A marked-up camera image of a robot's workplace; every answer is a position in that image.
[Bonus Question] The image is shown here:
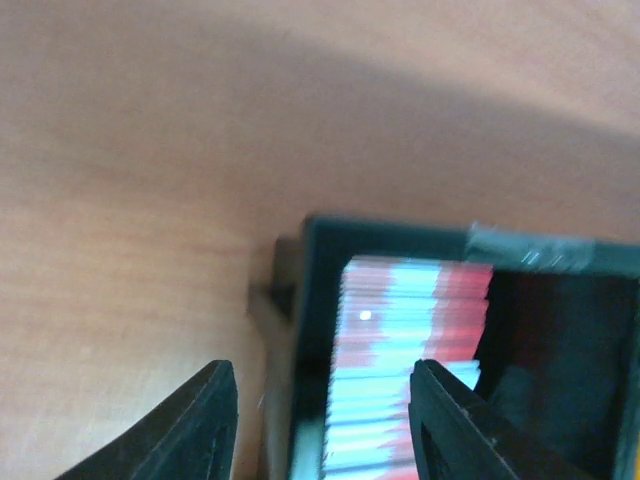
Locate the black card bin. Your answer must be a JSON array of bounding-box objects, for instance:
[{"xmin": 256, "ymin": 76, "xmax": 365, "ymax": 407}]
[{"xmin": 248, "ymin": 214, "xmax": 639, "ymax": 479}]

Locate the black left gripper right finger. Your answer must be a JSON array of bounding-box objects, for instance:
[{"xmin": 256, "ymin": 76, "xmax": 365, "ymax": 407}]
[{"xmin": 408, "ymin": 360, "xmax": 591, "ymax": 480}]

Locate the red white card stack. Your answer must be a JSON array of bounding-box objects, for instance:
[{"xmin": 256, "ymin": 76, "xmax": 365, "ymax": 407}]
[{"xmin": 322, "ymin": 256, "xmax": 493, "ymax": 479}]

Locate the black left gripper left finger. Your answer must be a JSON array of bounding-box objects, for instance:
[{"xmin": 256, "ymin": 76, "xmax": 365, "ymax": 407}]
[{"xmin": 60, "ymin": 360, "xmax": 238, "ymax": 480}]

